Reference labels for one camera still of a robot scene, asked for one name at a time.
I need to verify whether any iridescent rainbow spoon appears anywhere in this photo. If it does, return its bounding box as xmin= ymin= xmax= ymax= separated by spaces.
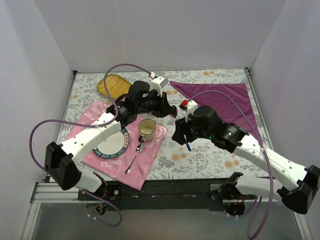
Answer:
xmin=183 ymin=135 xmax=192 ymax=152

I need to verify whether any purple cloth napkin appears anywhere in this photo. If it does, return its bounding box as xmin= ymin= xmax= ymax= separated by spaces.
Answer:
xmin=169 ymin=80 xmax=261 ymax=140

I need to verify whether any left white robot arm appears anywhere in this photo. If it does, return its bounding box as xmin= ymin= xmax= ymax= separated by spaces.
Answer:
xmin=44 ymin=76 xmax=177 ymax=200

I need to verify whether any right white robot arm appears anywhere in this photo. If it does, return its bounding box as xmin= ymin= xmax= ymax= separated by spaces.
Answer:
xmin=172 ymin=100 xmax=320 ymax=215

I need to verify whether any cream enamel mug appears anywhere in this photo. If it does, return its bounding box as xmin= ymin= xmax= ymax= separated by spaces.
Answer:
xmin=138 ymin=118 xmax=157 ymax=143

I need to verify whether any yellow woven tray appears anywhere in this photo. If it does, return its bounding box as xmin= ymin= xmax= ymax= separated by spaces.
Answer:
xmin=96 ymin=73 xmax=132 ymax=100

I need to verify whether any silver spoon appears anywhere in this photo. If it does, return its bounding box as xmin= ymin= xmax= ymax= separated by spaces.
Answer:
xmin=124 ymin=142 xmax=144 ymax=175

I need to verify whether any white plate blue rim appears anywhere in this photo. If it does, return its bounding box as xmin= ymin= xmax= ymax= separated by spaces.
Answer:
xmin=92 ymin=128 xmax=130 ymax=160

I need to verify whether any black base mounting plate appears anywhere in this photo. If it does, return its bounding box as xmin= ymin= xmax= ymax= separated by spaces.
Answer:
xmin=77 ymin=178 xmax=251 ymax=212

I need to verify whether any pink floral cloth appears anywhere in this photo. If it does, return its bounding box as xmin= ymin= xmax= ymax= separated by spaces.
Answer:
xmin=81 ymin=115 xmax=167 ymax=191

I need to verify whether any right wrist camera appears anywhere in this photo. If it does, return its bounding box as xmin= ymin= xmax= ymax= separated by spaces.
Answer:
xmin=179 ymin=99 xmax=198 ymax=122

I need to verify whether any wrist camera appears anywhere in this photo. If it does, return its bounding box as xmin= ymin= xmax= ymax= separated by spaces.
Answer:
xmin=150 ymin=76 xmax=169 ymax=96
xmin=179 ymin=99 xmax=198 ymax=122

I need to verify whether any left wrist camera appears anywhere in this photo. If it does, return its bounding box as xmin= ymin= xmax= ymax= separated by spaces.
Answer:
xmin=150 ymin=76 xmax=169 ymax=96

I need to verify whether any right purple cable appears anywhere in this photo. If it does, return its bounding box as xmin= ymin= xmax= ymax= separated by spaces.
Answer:
xmin=184 ymin=90 xmax=276 ymax=240

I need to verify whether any purple cable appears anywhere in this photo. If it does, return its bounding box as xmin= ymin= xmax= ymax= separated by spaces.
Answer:
xmin=28 ymin=63 xmax=156 ymax=227
xmin=184 ymin=90 xmax=276 ymax=240

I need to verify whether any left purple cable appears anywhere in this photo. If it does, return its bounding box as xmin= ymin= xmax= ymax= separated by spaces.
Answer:
xmin=28 ymin=63 xmax=156 ymax=227

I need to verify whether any aluminium frame rail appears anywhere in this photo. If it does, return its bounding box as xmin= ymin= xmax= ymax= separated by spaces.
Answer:
xmin=21 ymin=181 xmax=88 ymax=240

